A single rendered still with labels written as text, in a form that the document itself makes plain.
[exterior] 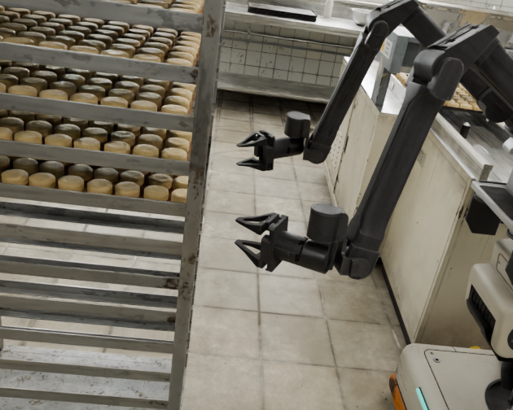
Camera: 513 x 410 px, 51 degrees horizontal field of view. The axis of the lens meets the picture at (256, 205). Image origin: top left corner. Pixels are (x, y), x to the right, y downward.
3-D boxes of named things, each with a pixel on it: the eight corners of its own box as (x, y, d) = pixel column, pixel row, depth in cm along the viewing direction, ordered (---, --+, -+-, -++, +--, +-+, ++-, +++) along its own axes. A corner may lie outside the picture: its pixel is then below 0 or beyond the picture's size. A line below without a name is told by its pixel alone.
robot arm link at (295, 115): (322, 163, 152) (321, 150, 160) (330, 126, 146) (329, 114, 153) (280, 157, 152) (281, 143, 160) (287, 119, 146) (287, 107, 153)
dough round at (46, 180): (54, 180, 113) (54, 171, 112) (56, 190, 109) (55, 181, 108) (28, 181, 111) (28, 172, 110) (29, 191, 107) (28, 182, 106)
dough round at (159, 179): (173, 191, 116) (173, 182, 115) (149, 190, 115) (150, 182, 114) (170, 181, 120) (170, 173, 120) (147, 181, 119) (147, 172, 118)
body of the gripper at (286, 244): (280, 212, 107) (314, 222, 104) (277, 255, 112) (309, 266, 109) (265, 226, 102) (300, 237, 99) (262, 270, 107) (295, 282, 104)
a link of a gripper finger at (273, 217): (245, 202, 110) (286, 215, 107) (243, 233, 114) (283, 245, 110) (228, 215, 105) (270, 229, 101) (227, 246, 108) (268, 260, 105)
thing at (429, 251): (375, 270, 282) (422, 105, 242) (439, 278, 284) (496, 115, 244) (406, 364, 219) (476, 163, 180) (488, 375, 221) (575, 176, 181)
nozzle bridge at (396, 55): (366, 93, 273) (383, 23, 258) (504, 112, 276) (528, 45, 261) (379, 111, 243) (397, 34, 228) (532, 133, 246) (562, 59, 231)
